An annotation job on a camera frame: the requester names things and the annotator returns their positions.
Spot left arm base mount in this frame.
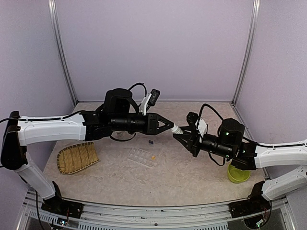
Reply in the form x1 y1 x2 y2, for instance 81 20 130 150
41 196 83 219

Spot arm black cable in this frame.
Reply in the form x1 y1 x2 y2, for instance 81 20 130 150
128 82 147 99
198 103 225 120

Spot left aluminium frame post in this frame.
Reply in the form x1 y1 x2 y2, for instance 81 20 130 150
48 0 79 106

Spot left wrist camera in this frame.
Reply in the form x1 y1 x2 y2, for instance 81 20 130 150
140 89 161 115

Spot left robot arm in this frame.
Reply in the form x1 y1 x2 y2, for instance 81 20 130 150
0 88 178 213

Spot aluminium frame post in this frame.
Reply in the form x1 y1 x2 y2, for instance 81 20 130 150
232 0 261 107
48 0 79 106

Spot woven bamboo tray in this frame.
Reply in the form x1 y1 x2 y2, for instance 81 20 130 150
57 142 99 175

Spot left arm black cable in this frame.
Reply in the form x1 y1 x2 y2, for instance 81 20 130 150
128 82 147 99

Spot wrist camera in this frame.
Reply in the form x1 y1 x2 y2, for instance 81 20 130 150
186 112 208 137
140 89 161 115

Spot green plastic bowl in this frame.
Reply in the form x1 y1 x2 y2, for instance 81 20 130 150
227 164 251 184

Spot right aluminium frame post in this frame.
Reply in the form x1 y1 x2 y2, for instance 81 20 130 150
232 0 261 107

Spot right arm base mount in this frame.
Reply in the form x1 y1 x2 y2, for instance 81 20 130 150
228 200 272 218

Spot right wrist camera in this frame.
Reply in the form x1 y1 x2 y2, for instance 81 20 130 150
186 112 208 137

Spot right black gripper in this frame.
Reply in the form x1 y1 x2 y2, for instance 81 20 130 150
173 126 233 159

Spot front aluminium rail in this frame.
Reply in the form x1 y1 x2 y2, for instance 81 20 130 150
16 189 295 230

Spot clear plastic pill organizer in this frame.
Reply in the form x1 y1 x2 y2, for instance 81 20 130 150
128 138 163 167

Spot white pill bottle with cap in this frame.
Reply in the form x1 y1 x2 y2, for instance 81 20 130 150
115 131 123 139

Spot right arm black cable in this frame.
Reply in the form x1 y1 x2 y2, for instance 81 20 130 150
198 103 225 120

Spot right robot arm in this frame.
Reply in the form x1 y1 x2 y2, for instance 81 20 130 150
171 115 307 213

